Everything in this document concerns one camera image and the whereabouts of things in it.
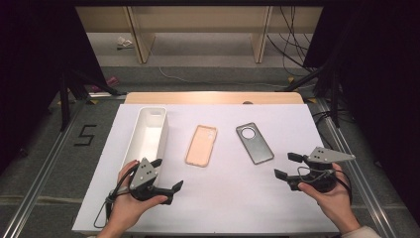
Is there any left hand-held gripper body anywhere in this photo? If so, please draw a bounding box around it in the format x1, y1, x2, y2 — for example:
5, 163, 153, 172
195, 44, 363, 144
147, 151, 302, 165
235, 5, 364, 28
128, 157, 175, 206

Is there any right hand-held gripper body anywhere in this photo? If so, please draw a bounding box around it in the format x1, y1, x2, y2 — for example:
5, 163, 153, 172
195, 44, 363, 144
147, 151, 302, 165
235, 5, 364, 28
288, 146, 357, 193

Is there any white plastic storage box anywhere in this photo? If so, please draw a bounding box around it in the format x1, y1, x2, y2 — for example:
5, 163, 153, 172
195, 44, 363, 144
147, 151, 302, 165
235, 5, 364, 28
122, 106, 169, 187

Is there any grey phone case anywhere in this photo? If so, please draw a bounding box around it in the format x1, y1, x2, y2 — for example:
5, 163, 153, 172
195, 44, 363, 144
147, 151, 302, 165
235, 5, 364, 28
235, 122, 275, 166

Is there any beige phone case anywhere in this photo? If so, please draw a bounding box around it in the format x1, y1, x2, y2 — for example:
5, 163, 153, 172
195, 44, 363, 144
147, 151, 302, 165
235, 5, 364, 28
184, 124, 219, 169

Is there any person's left hand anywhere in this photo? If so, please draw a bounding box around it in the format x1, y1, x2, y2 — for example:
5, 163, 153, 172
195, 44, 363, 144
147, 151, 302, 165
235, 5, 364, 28
107, 160, 168, 233

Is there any person's right hand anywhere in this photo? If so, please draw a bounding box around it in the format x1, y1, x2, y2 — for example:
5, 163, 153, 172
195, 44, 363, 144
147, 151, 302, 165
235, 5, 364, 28
297, 163, 362, 234

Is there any black metal stand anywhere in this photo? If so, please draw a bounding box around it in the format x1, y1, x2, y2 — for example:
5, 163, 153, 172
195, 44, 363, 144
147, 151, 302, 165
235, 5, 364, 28
58, 63, 127, 132
282, 60, 342, 129

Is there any light wooden table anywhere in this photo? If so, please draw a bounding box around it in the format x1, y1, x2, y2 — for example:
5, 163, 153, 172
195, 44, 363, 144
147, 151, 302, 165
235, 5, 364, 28
124, 91, 305, 106

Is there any pink object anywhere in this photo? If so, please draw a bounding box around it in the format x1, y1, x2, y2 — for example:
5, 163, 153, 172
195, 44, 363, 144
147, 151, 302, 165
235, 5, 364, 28
90, 75, 120, 94

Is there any dark curtain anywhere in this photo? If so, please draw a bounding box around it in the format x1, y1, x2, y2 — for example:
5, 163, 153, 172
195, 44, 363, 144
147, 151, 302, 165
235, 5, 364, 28
0, 0, 107, 175
302, 0, 420, 227

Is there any crumpled white paper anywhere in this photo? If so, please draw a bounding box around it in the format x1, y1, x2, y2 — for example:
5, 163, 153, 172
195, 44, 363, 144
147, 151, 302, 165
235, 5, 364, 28
116, 36, 135, 51

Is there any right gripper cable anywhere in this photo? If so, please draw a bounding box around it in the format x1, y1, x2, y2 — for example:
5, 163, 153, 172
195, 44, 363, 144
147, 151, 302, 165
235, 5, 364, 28
296, 166, 354, 204

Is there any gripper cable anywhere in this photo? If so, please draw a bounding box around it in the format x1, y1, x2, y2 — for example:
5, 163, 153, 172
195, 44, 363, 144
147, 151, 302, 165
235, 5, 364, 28
93, 163, 140, 230
296, 166, 354, 204

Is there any aluminium floor rail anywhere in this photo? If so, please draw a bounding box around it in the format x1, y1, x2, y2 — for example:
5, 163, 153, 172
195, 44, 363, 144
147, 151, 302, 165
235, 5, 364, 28
314, 98, 398, 238
0, 98, 87, 238

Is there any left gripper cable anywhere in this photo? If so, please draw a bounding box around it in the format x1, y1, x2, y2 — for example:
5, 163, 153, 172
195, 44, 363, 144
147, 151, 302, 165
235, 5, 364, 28
93, 163, 140, 230

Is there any white floor cable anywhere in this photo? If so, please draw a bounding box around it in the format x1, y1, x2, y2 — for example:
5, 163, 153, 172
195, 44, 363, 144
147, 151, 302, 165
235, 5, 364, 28
157, 66, 289, 89

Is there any bundle of black cables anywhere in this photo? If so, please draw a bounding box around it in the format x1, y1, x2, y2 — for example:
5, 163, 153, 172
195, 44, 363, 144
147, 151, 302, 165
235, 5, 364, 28
265, 5, 319, 77

